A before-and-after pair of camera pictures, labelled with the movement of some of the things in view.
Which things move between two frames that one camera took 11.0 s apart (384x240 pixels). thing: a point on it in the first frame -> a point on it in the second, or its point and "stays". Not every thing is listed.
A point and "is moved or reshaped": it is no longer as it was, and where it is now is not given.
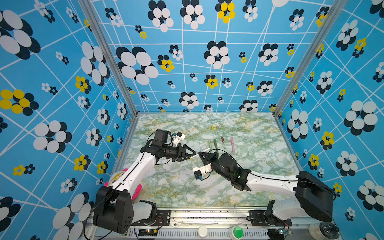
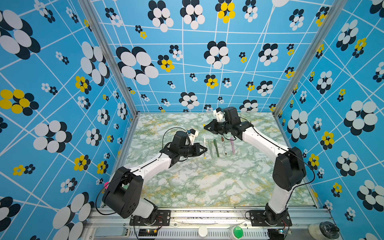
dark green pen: (216, 146) stays
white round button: (202, 231) stays
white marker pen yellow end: (204, 150) is moved or reshaped
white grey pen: (223, 142) stays
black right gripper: (213, 157) -> (213, 124)
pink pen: (232, 145) stays
